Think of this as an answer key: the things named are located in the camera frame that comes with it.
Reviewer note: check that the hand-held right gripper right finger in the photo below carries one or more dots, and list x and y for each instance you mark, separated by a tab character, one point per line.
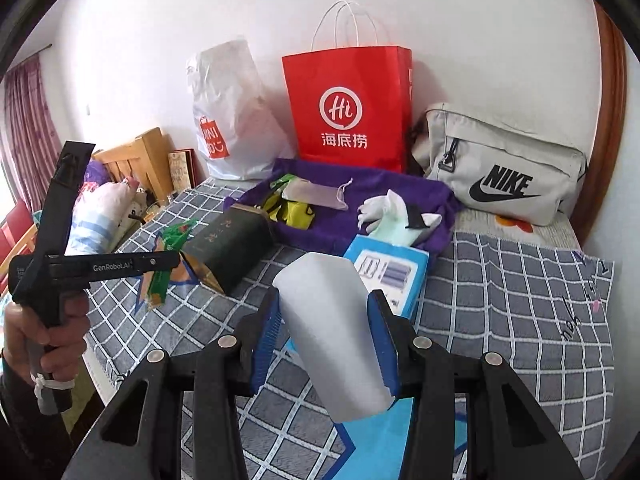
385	345

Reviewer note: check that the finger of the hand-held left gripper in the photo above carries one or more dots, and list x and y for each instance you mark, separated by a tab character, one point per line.
157	261
62	195

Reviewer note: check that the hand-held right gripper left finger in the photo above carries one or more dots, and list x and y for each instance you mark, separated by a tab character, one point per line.
265	340

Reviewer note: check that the white glove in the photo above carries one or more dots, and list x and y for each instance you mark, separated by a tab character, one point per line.
380	207

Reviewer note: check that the person's left forearm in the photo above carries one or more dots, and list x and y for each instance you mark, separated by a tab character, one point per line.
20	420

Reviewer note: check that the person's left hand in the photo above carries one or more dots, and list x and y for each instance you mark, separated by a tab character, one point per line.
70	340

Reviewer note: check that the purple cloth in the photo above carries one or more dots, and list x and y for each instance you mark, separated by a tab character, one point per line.
94	175

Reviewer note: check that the printed white pillow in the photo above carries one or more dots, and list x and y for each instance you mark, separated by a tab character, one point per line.
100	215

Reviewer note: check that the red wooden chair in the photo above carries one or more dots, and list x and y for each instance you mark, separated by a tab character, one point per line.
15	225

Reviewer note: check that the dark green box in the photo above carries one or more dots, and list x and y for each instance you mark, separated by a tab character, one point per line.
225	250

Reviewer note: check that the blue tissue pack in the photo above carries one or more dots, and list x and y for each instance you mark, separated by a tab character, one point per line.
395	270

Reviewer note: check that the striped maroon curtain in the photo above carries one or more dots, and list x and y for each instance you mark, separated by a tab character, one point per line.
30	125

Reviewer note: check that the wooden headboard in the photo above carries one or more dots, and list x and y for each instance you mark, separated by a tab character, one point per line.
145	155

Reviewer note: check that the grey checked bed sheet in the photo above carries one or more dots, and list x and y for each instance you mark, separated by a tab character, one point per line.
500	310

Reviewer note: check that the purple towel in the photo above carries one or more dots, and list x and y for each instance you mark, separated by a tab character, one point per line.
325	235

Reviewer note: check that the yellow pouch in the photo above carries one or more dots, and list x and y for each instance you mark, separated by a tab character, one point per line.
295	212

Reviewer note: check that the white sock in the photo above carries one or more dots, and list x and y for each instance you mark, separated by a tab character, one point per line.
431	220

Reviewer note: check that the green white packet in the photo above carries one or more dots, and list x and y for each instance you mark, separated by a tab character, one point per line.
280	183

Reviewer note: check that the grey face mask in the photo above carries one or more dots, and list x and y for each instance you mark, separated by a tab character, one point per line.
310	192

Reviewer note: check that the white plastic bag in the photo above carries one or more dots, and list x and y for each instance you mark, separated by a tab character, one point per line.
245	125

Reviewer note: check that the white floral bed sheet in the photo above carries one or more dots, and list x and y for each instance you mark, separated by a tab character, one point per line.
550	235

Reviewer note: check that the grey sling bag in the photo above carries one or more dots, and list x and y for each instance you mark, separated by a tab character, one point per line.
500	145

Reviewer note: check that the red paper bag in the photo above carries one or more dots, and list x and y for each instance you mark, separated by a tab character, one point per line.
350	75

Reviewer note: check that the brown picture frame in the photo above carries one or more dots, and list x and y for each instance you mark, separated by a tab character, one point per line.
181	170

